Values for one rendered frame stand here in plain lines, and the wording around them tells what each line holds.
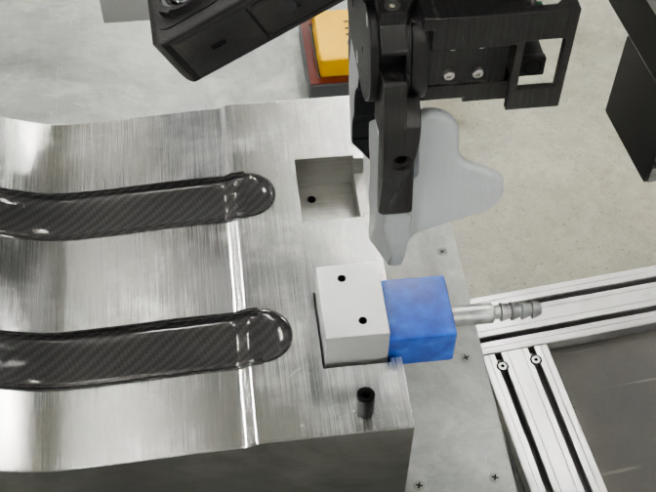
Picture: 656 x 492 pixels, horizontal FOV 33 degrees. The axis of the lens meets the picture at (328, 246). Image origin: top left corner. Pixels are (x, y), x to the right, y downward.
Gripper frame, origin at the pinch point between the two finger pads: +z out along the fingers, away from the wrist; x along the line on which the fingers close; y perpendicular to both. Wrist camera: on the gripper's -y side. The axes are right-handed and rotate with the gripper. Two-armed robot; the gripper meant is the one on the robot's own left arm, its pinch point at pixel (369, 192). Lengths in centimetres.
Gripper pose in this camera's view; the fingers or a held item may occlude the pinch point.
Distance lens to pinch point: 54.1
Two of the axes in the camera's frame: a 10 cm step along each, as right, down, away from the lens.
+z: -0.1, 6.2, 7.9
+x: -1.2, -7.8, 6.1
